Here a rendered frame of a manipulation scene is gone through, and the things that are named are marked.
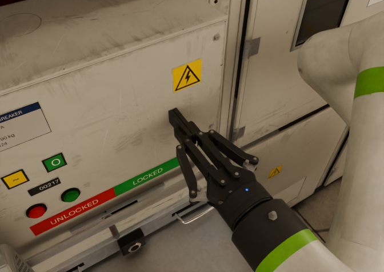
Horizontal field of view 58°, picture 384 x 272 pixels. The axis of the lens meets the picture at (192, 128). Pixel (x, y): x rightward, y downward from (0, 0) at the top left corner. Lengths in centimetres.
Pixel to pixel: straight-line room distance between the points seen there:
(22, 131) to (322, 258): 42
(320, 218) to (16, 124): 171
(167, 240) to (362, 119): 55
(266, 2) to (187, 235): 58
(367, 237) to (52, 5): 60
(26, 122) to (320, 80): 55
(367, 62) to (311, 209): 145
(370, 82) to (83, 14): 47
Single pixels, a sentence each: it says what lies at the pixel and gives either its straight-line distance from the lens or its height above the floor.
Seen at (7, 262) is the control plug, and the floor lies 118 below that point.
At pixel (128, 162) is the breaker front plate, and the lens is 66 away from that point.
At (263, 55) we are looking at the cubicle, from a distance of 88.
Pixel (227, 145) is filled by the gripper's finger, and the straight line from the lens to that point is 57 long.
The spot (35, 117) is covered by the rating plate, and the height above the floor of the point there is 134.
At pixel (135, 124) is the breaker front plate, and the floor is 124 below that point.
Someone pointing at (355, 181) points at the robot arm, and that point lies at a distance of 58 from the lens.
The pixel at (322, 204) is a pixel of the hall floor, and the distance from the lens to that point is 206.
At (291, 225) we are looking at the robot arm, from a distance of 47.
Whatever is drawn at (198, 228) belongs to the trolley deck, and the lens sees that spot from 92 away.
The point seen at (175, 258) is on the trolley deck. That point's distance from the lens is 90.
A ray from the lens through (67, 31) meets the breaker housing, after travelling 57.
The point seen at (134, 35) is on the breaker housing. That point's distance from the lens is 54.
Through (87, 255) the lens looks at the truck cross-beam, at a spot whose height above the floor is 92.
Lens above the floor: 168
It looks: 48 degrees down
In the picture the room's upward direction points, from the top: straight up
